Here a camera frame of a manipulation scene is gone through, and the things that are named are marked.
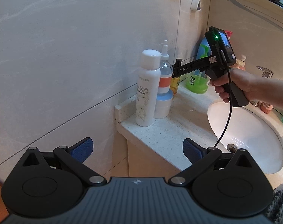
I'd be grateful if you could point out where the orange bottle black pump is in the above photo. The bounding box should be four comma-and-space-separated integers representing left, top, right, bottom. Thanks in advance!
170, 76, 181, 96

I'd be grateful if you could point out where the right forearm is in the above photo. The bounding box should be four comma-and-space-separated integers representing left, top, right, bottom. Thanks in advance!
253, 77, 283, 109

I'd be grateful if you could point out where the right hand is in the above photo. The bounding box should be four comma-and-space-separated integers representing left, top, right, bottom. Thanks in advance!
209, 68, 259, 104

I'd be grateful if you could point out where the clear bottle orange label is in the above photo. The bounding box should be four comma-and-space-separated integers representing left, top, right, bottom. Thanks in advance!
158, 40, 173, 95

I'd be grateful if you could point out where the blue detergent bottle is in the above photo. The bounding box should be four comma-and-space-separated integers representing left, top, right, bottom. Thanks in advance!
196, 38, 211, 60

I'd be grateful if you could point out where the cream pump bottle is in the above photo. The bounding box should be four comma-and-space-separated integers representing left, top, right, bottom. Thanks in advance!
234, 55, 247, 71

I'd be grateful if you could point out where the green soap pump bottle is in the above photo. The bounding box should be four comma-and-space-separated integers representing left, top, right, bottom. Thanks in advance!
186, 44, 211, 95

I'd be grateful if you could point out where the pink detergent pump bottle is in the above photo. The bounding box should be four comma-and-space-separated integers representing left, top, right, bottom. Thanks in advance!
225, 30, 233, 40

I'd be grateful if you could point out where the white jar blue lid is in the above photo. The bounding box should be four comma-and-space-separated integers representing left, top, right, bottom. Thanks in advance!
154, 90, 173, 119

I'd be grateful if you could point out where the sink drain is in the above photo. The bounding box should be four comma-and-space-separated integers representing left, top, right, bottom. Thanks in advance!
227, 144, 238, 153

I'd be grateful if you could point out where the tall white bottle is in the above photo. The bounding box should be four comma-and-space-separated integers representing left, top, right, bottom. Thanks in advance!
135, 50, 161, 127

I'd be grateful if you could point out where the chrome faucet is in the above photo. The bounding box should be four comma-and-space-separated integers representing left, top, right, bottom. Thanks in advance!
257, 66, 273, 78

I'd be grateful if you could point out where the white sink basin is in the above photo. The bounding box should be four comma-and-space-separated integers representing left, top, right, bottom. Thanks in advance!
220, 107, 283, 174

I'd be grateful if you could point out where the white pink lotion bottle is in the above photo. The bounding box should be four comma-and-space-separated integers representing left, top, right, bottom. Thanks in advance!
260, 102, 273, 114

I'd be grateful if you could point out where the wall hook right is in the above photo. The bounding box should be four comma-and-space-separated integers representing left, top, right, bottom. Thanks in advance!
190, 0, 202, 12

